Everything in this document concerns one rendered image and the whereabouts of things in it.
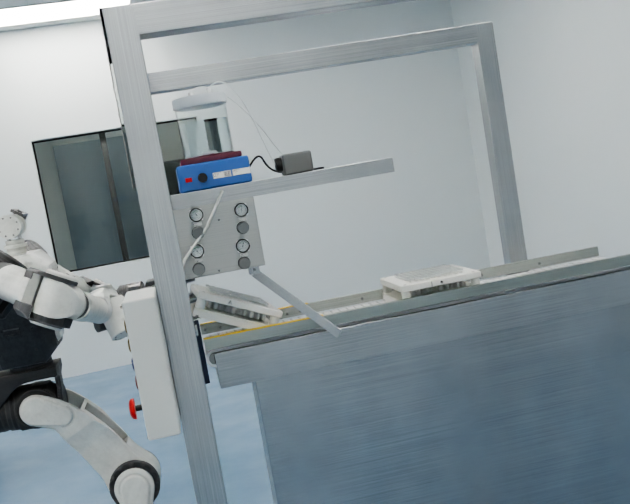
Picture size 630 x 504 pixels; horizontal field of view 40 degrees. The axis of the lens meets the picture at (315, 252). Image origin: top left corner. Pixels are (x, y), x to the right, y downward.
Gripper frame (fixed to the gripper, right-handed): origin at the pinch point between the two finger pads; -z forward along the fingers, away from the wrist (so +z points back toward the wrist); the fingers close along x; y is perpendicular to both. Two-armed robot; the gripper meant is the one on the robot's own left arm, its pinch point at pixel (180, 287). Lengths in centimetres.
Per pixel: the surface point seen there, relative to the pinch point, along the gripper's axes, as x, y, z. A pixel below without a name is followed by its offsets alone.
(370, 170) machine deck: -22, 16, -61
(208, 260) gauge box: -8.1, 22.7, -12.4
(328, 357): 26.5, 15.9, -38.5
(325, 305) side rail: 16.5, -11.8, -41.0
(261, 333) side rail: 15.3, 18.3, -21.7
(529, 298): 24, 7, -100
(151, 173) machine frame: -33, 88, -13
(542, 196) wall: 39, -437, -235
